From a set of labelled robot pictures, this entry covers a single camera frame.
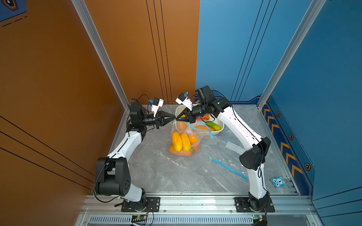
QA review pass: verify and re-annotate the large orange mango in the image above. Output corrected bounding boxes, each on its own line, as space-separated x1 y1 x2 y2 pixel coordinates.
169 145 193 156

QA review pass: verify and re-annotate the spare clear zip-top bag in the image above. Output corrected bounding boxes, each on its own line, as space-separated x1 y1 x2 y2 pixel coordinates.
208 141 249 181

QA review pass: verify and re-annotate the green circuit board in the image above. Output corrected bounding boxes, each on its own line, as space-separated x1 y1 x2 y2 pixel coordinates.
131 215 148 224

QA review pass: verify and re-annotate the clear zip-top bag blue zipper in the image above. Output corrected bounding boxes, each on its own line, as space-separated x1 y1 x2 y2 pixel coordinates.
168 121 214 156

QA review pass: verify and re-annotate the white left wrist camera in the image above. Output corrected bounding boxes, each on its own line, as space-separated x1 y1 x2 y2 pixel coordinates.
149 98 164 117

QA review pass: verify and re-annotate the aluminium front rail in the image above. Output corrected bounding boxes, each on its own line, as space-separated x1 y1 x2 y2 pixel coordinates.
75 193 323 226

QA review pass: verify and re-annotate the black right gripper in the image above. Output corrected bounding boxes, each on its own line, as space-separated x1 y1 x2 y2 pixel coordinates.
175 103 208 124

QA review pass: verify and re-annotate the green mango in bowl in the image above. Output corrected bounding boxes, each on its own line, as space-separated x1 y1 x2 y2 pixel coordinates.
206 121 222 131

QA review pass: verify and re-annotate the yellow orange mango in bowl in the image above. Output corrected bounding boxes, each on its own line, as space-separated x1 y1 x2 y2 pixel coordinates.
176 121 188 131

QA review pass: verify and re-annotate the white fruit bowl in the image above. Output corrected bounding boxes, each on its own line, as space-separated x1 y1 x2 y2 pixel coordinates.
174 103 225 137

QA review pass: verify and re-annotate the red apple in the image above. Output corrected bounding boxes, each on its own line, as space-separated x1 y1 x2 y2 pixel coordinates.
196 114 210 121

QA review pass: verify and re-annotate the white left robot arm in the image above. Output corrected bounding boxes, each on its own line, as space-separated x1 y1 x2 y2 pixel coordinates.
93 103 176 212

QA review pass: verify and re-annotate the yellow orange mango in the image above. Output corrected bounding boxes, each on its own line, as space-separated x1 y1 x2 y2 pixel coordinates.
171 132 183 152
176 121 188 131

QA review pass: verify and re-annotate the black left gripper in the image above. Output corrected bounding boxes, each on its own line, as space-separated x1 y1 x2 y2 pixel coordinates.
140 112 174 131

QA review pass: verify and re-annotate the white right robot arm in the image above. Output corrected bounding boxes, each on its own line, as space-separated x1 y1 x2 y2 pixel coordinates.
176 86 271 212

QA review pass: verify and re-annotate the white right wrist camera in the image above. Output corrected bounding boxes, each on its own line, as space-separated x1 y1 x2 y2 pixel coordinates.
175 92 193 111

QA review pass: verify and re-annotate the small blue owl toy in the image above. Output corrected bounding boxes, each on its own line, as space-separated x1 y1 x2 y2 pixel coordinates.
271 177 286 188

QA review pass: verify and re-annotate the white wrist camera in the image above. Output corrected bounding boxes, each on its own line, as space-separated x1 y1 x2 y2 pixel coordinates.
149 98 164 117
175 92 193 111

